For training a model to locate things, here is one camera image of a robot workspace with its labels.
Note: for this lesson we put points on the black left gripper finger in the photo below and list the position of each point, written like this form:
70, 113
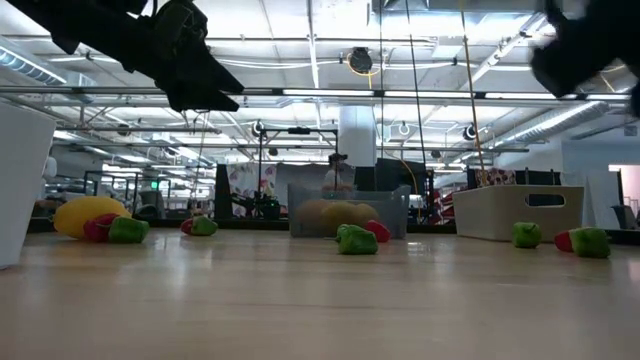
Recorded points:
200, 102
215, 75

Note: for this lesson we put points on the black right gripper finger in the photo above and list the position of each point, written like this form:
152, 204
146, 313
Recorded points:
557, 70

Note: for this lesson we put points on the orange-tinted lemon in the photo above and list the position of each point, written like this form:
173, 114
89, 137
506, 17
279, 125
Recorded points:
367, 212

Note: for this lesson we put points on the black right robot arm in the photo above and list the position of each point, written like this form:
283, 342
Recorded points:
631, 25

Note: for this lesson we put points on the overhead bar with light strips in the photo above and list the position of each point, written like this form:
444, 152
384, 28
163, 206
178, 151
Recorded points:
260, 92

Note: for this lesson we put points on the black ceiling spotlight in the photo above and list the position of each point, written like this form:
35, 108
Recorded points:
257, 128
469, 132

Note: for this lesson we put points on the thin yellow pole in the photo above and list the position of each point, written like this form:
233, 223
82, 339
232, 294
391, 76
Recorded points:
471, 75

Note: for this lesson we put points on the floral fabric panel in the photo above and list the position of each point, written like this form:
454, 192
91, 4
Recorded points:
250, 180
495, 176

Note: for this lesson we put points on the black upright panel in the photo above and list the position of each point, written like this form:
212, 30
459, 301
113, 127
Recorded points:
223, 192

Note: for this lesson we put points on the green exit sign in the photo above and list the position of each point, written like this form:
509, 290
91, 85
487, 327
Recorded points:
154, 185

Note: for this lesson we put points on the black tubular stand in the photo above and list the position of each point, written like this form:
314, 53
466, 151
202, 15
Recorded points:
299, 130

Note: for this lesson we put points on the thin black pole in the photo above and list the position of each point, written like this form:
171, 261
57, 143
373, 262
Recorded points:
414, 75

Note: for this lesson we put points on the person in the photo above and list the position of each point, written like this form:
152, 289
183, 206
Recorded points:
334, 175

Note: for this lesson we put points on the white building column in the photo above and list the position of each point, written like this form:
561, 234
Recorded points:
357, 135

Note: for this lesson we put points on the white plastic basket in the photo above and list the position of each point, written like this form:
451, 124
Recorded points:
22, 185
495, 215

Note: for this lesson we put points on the black monitor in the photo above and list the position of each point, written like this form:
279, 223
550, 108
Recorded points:
400, 175

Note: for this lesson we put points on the grey translucent plastic basket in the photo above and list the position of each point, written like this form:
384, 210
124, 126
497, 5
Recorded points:
400, 210

